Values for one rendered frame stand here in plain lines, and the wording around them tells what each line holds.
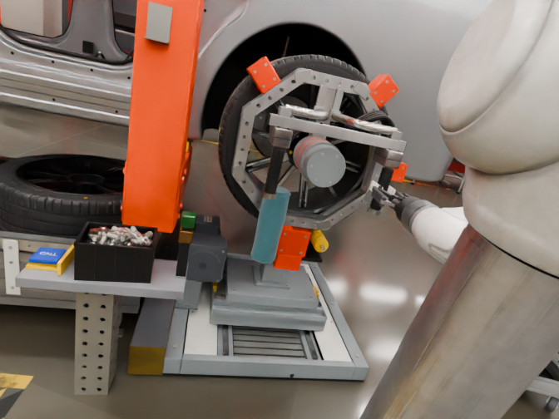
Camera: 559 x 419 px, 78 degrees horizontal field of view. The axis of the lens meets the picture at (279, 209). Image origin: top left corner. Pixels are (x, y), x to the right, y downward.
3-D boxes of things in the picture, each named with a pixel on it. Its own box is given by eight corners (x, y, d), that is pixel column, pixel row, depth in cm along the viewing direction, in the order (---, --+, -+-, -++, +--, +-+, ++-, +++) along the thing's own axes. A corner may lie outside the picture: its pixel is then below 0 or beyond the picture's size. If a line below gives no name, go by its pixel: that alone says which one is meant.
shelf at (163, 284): (187, 269, 117) (188, 261, 116) (182, 300, 101) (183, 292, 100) (44, 255, 107) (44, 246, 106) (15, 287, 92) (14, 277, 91)
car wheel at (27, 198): (150, 198, 206) (154, 160, 198) (170, 254, 152) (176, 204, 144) (11, 193, 174) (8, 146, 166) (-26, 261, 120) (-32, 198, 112)
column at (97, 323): (116, 371, 123) (122, 268, 109) (107, 395, 114) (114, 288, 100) (85, 369, 121) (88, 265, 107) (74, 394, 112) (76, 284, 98)
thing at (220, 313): (304, 286, 187) (309, 270, 184) (322, 332, 154) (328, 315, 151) (210, 277, 176) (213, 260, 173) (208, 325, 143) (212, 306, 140)
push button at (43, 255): (66, 255, 103) (66, 248, 102) (56, 268, 97) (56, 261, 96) (40, 253, 102) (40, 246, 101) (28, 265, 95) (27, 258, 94)
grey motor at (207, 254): (216, 265, 188) (227, 205, 176) (216, 316, 150) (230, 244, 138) (182, 261, 184) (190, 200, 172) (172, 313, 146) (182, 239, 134)
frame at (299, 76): (357, 229, 142) (401, 92, 124) (363, 236, 136) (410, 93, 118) (223, 210, 130) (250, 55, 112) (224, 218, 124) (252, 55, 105)
